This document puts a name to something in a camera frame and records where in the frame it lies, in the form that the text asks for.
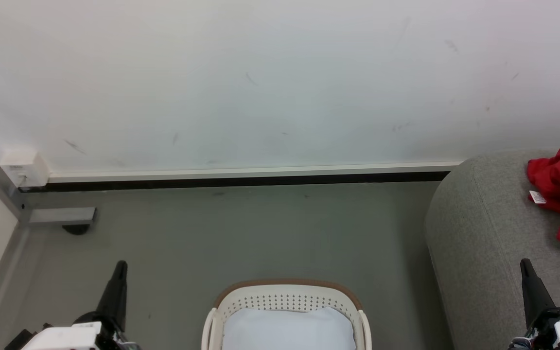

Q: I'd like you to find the white and black baseboard strip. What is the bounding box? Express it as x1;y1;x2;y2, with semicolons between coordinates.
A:
19;161;465;193

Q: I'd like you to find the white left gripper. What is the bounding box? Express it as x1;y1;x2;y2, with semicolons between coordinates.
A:
4;260;140;350

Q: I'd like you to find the white plastic wall box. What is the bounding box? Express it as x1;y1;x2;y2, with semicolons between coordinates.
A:
0;149;51;189

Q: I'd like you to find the pale bluish white cloth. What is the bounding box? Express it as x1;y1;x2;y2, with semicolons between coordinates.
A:
221;306;357;350

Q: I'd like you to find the white perforated laundry basket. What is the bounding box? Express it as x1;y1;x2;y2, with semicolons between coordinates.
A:
201;279;373;350

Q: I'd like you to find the grey fabric sofa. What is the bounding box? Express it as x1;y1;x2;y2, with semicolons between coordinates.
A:
425;149;560;350

